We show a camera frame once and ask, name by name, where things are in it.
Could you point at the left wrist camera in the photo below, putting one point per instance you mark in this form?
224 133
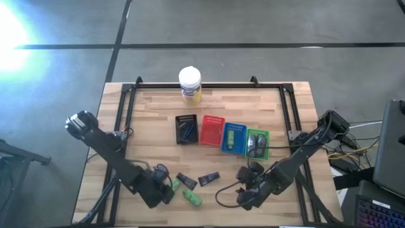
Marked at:
159 172

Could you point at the computer monitor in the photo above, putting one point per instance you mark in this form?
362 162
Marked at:
390 149

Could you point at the black curved frame clamp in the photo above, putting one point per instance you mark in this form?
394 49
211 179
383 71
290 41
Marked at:
254 81
139 80

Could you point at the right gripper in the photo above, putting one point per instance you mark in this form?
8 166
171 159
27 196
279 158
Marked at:
264 187

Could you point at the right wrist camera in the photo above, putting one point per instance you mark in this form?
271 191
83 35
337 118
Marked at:
257 168

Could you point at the Lysol disinfecting wipes canister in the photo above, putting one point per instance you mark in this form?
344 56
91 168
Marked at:
190 85

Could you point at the red plastic basket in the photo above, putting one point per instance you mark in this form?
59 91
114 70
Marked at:
212 133

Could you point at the green plastic basket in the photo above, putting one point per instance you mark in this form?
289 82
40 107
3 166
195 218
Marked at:
267 145

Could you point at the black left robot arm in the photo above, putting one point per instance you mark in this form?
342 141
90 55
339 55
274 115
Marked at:
104 145

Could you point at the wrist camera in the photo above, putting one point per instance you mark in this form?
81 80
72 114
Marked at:
159 172
257 168

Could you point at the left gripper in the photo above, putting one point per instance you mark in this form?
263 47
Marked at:
152 193

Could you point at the dark battery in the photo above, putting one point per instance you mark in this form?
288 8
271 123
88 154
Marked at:
186 181

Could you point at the black metal stand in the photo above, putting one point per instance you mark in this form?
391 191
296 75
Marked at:
22 155

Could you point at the blue plastic basket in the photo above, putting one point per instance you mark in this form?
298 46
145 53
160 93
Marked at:
240 139

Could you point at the computer keyboard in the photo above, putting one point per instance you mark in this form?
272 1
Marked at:
379 212

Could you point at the black metal table frame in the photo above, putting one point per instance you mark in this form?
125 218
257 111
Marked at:
284 104

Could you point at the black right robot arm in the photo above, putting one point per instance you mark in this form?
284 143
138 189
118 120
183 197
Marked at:
303 152

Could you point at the black plastic basket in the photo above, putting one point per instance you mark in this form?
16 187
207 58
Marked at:
186 141

